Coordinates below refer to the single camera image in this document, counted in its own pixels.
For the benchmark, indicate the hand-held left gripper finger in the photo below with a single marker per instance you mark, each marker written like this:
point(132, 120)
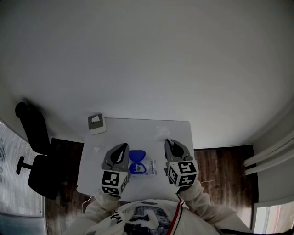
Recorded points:
point(126, 160)
point(108, 158)

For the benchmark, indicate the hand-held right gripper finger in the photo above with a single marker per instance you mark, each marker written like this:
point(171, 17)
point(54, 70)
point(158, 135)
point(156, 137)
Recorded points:
point(186, 154)
point(168, 153)

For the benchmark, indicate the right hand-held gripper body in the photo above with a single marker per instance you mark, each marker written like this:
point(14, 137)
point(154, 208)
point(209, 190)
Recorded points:
point(183, 173)

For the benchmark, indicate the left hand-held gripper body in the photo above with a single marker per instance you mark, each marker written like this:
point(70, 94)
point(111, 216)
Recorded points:
point(112, 181)

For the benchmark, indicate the blue case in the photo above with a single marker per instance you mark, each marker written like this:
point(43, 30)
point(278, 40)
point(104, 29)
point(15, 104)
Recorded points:
point(137, 156)

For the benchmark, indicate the person's right forearm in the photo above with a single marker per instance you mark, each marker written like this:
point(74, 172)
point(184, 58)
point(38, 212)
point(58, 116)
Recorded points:
point(199, 199)

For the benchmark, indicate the person's left forearm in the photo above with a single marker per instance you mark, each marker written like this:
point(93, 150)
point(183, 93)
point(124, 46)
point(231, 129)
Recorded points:
point(106, 202)

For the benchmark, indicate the crumpled white paper scrap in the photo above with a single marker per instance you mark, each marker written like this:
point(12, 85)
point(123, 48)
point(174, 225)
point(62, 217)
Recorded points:
point(97, 149)

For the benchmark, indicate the white table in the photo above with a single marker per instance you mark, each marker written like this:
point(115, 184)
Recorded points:
point(142, 135)

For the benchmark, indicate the white tissue box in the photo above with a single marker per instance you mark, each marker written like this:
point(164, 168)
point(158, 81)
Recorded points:
point(97, 128)

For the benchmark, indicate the person's white printed sweatshirt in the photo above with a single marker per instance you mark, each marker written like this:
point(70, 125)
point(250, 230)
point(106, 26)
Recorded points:
point(147, 218)

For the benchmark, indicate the black high-back office chair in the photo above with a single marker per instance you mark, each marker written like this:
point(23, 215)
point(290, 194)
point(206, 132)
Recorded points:
point(36, 137)

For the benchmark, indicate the white wall pipes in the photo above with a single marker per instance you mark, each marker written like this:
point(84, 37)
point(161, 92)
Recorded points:
point(268, 156)

